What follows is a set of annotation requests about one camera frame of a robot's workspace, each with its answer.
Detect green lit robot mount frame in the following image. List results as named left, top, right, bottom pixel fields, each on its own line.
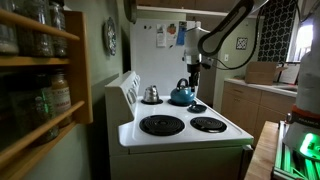
left=271, top=120, right=320, bottom=180

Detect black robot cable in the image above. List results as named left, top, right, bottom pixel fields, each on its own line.
left=203, top=13, right=263, bottom=71

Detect small patterned wall tile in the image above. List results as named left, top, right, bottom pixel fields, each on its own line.
left=235, top=37, right=249, bottom=51

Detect slim glass spice jar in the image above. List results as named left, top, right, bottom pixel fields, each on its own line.
left=49, top=1, right=68, bottom=58

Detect open cardboard box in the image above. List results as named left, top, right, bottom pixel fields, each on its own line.
left=244, top=61, right=289, bottom=86

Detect glass jar with pale contents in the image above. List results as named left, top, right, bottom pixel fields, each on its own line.
left=0, top=0, right=20, bottom=56

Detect wooden kitchen counter cabinet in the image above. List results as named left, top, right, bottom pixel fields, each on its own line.
left=220, top=77, right=299, bottom=148

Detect small dark blue plate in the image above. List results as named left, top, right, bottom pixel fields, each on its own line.
left=186, top=102, right=208, bottom=114

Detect small silver metal teapot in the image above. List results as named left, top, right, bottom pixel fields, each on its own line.
left=143, top=85, right=160, bottom=103

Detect dark glass jar green herbs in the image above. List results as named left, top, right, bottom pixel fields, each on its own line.
left=9, top=74, right=60, bottom=145

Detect paper with red picture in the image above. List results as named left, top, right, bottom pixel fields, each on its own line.
left=166, top=23, right=178, bottom=48

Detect small black coil burner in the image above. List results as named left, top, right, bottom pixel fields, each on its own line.
left=140, top=97, right=164, bottom=105
left=189, top=116, right=228, bottom=134

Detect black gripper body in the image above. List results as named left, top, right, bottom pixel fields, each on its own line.
left=186, top=62, right=202, bottom=82

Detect large black coil burner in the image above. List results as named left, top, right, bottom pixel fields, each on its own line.
left=139, top=114, right=186, bottom=137
left=167, top=98, right=198, bottom=108

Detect white paper note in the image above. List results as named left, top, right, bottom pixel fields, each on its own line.
left=156, top=23, right=167, bottom=48

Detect blue kettle with black handle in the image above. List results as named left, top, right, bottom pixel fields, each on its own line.
left=170, top=77, right=196, bottom=105

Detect white electric stove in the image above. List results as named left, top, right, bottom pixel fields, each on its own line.
left=104, top=70, right=255, bottom=180

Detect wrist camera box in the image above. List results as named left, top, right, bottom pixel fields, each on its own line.
left=201, top=57, right=215, bottom=70

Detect large glass jar dark contents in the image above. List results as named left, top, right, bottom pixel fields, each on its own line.
left=16, top=0, right=54, bottom=58

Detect white paper sheet on counter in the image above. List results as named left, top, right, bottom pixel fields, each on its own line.
left=278, top=63, right=302, bottom=85

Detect black white patterned curtain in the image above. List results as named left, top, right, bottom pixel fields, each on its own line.
left=257, top=0, right=303, bottom=63

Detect wooden spice shelf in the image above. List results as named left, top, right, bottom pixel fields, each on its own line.
left=0, top=9, right=94, bottom=180

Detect labelled jar with brown contents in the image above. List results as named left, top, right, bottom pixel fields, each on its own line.
left=49, top=71, right=72, bottom=128

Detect blue flyer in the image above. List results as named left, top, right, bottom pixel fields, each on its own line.
left=175, top=21, right=188, bottom=47

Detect white refrigerator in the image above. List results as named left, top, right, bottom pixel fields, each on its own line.
left=129, top=18, right=202, bottom=98

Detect decorative patterned wall plate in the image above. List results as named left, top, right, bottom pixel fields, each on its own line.
left=103, top=17, right=118, bottom=56

